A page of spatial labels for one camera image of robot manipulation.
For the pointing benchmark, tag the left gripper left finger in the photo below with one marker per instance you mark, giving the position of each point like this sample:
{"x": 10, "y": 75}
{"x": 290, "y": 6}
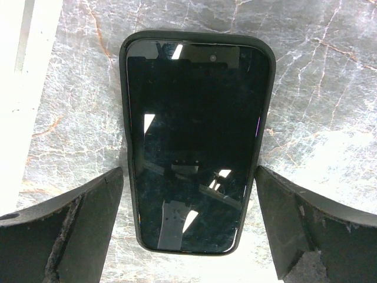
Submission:
{"x": 63, "y": 239}

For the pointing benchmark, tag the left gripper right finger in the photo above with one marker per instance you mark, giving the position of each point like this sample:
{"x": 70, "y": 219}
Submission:
{"x": 299, "y": 221}

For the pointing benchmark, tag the black phone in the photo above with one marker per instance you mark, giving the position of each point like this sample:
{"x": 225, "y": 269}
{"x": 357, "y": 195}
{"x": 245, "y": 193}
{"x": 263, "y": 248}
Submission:
{"x": 194, "y": 108}

